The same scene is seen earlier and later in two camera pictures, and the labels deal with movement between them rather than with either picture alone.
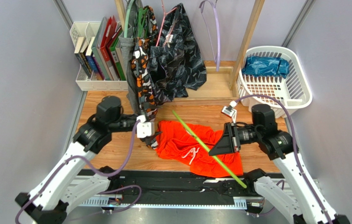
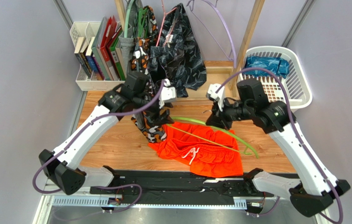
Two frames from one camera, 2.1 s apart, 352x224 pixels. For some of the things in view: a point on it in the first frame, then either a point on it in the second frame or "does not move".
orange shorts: (174, 141) does not move
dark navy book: (77, 51) does not move
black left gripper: (149, 140) -> (164, 119)
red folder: (110, 31) does not move
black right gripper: (233, 136) -> (217, 116)
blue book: (89, 56) does not move
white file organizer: (86, 30) does not move
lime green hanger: (205, 147) -> (225, 131)
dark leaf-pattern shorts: (177, 63) does not move
